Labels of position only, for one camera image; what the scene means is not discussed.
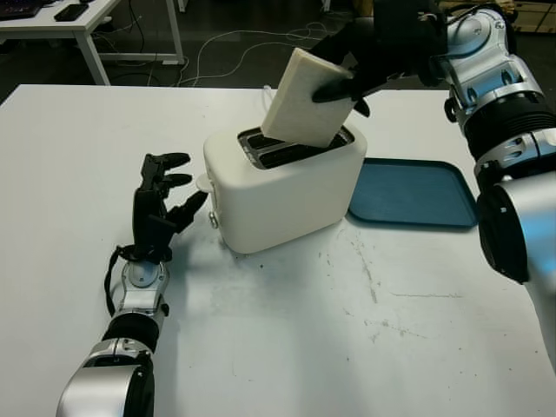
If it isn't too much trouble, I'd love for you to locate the white office desk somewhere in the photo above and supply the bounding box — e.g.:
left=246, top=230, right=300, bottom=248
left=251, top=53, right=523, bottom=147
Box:
left=0, top=0, right=183, bottom=86

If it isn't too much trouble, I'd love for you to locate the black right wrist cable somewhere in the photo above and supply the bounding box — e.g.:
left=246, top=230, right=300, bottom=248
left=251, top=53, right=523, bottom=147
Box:
left=442, top=97, right=461, bottom=127

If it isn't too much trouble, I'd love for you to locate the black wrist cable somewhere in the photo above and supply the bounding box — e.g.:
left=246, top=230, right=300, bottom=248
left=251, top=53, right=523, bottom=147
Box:
left=442, top=97, right=461, bottom=127
left=103, top=244, right=173, bottom=316

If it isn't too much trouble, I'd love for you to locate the white floor cable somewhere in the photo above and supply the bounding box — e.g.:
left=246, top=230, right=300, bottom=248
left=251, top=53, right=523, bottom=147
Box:
left=177, top=23, right=348, bottom=86

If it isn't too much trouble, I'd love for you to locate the pale slice of bread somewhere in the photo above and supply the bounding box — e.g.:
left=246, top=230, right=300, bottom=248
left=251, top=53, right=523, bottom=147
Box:
left=261, top=47, right=355, bottom=149

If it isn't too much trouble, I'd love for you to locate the black smartphone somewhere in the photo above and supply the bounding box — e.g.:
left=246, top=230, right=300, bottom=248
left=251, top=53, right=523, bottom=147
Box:
left=54, top=3, right=88, bottom=22

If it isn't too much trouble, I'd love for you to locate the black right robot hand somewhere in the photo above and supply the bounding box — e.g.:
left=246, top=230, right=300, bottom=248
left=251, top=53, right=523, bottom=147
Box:
left=310, top=0, right=448, bottom=117

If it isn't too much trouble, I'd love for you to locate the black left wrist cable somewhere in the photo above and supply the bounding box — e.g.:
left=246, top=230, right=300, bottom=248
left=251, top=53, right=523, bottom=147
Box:
left=103, top=244, right=173, bottom=316

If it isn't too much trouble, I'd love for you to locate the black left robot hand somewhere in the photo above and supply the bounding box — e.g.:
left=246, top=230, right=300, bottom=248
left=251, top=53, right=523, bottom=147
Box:
left=132, top=151, right=209, bottom=264

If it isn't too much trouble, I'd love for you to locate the blue plastic tray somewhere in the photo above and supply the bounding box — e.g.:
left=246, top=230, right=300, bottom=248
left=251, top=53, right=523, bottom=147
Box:
left=347, top=156, right=479, bottom=229

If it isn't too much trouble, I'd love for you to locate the white two-slot toaster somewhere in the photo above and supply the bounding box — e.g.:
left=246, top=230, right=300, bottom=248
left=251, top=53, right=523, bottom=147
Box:
left=202, top=123, right=367, bottom=255

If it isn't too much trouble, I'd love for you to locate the black keyboard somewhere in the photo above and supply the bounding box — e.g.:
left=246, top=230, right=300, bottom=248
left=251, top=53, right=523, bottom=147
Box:
left=0, top=0, right=44, bottom=19

